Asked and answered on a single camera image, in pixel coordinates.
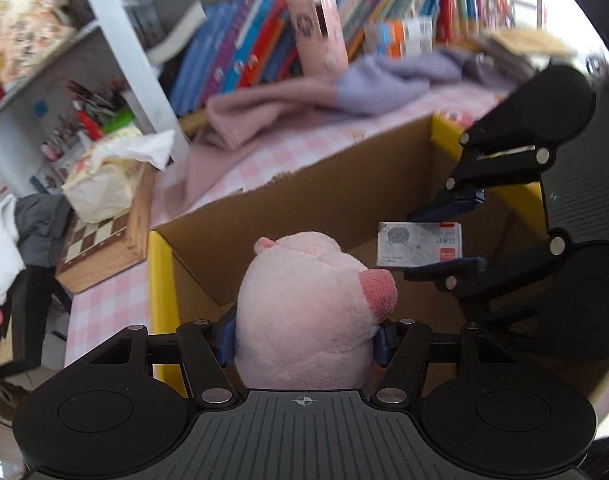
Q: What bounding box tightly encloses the orange and white box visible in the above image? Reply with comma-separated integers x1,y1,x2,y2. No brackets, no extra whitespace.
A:
363,16,435,59

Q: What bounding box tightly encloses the pink pig plush toy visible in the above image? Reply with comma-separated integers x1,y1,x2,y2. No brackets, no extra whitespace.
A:
234,231,399,391

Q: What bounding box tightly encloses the wooden chess box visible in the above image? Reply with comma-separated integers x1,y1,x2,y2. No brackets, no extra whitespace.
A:
54,162,158,295

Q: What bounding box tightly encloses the tall pink box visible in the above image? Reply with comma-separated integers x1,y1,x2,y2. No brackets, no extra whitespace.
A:
286,0,350,79

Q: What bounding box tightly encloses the cardboard box yellow rim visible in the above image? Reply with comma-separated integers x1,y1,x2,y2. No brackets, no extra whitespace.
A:
148,112,609,411

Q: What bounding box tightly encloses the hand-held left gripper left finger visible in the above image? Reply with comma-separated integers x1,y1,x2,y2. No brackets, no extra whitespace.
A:
113,306,240,408

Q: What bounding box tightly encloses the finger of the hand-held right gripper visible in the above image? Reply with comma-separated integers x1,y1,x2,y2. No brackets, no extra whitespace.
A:
409,145,557,224
403,236,570,326

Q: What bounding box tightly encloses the tan woven item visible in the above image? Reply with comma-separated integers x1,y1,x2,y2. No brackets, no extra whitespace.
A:
483,27,571,63

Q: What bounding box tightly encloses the pink checked tablecloth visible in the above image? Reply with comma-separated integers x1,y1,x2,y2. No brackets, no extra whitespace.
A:
64,80,516,386

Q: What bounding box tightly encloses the row of upright colourful books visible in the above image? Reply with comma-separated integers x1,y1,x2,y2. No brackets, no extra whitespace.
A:
169,0,511,117

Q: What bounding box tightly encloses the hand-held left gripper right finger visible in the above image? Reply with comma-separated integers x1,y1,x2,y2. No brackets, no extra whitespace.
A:
371,317,518,408

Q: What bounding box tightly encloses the black object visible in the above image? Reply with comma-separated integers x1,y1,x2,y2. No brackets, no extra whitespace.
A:
0,264,71,379

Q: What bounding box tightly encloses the crumpled cream paper bag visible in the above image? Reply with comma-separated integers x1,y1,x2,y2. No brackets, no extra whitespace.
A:
62,129,178,224

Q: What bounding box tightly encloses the cluster of pens and markers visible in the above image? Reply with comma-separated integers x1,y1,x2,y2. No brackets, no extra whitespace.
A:
39,76,136,162

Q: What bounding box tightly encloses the floral fabric bag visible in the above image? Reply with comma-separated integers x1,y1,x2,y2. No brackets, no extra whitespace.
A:
0,0,76,92

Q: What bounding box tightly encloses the pink and purple scarf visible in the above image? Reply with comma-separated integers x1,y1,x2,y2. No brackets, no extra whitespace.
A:
184,49,515,211

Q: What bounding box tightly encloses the white card packet red label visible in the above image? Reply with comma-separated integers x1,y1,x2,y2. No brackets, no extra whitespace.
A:
377,221,463,267

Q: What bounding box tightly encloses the thick paperback book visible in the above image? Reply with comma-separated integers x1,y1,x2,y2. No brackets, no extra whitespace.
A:
146,0,208,67

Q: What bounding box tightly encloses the grey cloth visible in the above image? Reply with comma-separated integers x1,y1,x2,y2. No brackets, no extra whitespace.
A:
14,192,76,269

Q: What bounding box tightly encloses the white bookshelf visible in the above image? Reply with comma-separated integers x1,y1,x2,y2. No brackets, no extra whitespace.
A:
0,0,485,196

